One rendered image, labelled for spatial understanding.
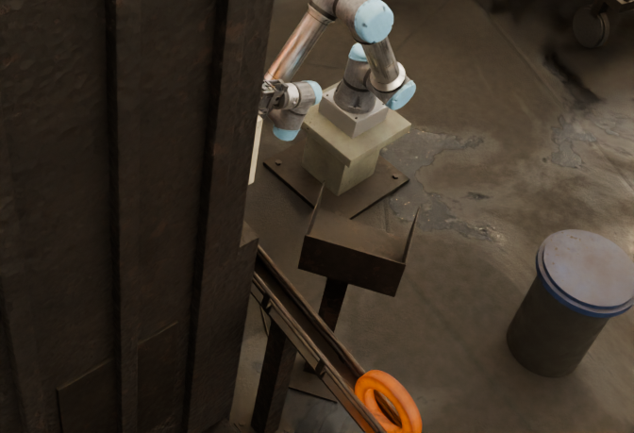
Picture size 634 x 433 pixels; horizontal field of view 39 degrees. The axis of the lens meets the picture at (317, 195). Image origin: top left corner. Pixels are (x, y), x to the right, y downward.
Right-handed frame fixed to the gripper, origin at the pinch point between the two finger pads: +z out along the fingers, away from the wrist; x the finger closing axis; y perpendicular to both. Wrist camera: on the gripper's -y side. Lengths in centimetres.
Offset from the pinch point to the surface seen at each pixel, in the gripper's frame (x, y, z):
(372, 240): 49, -10, -18
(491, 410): 93, -58, -63
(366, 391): 85, -16, 19
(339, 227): 41.5, -11.3, -12.8
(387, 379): 88, -7, 20
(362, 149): 3, -24, -72
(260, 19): 48, 60, 57
